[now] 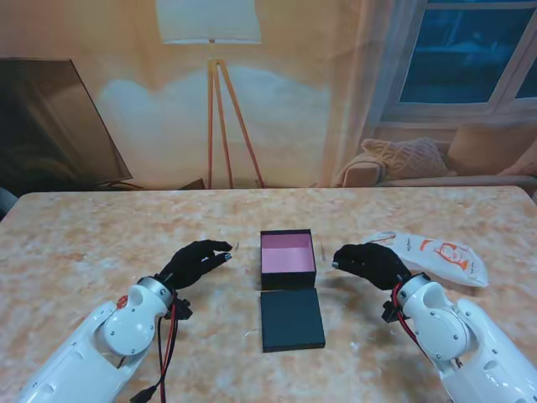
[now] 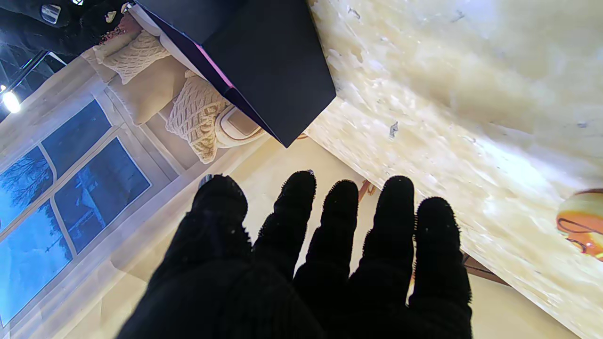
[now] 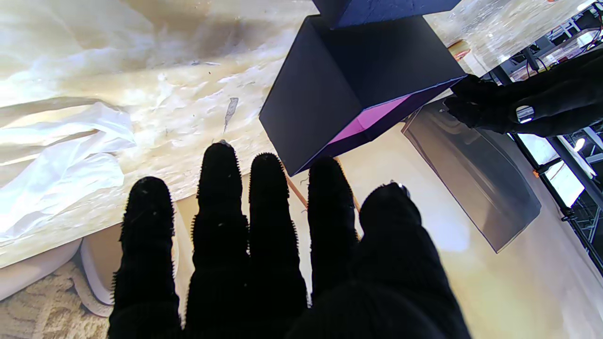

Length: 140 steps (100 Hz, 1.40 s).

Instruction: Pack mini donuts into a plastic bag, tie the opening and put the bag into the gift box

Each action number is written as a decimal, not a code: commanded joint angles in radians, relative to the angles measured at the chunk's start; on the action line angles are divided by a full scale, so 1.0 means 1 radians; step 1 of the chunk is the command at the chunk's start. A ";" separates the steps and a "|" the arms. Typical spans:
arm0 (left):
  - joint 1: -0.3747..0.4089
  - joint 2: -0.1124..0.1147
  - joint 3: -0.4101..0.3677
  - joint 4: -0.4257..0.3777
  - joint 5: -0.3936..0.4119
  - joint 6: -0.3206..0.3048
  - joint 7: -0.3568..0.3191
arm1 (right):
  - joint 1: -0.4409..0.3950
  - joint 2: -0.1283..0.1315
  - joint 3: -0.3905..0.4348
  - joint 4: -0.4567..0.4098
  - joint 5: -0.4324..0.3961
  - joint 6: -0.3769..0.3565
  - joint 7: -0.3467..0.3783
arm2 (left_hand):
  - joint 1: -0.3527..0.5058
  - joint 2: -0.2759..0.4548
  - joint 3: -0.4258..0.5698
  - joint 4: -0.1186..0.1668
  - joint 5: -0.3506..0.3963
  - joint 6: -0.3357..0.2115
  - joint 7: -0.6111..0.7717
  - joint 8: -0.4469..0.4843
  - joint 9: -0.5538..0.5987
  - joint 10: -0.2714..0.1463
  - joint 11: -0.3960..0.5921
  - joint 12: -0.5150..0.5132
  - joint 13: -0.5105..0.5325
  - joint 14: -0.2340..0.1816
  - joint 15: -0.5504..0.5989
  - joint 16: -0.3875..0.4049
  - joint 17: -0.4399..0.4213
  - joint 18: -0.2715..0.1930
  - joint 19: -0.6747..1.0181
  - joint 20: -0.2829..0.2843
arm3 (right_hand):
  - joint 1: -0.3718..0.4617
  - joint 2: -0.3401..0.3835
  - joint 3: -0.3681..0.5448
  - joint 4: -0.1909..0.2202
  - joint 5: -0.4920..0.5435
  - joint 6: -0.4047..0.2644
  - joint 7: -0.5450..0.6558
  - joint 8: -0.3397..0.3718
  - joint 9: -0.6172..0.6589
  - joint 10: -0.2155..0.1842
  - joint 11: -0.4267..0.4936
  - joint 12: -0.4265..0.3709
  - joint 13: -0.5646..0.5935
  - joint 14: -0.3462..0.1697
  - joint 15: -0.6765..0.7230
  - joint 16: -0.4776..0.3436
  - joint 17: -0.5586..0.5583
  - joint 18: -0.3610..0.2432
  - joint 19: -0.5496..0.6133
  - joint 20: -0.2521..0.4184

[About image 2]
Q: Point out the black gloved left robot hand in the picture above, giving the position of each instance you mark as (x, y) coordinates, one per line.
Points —
(282, 292)

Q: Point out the orange glazed mini donut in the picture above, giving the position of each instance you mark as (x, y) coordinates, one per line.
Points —
(582, 221)

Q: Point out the black gift box pink inside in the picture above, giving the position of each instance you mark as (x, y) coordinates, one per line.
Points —
(264, 56)

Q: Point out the sheer cream curtain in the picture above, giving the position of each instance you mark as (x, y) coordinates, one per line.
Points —
(141, 263)

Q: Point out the beige sofa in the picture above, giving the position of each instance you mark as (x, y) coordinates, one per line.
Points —
(238, 127)

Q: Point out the cream knitted pillow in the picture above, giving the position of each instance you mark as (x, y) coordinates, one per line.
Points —
(134, 56)
(198, 117)

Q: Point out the white framed window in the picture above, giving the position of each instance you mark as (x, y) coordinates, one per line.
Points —
(94, 188)

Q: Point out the plain beige pillow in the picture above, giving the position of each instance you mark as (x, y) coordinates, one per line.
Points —
(150, 89)

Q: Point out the round studio light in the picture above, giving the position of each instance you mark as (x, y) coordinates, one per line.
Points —
(10, 101)

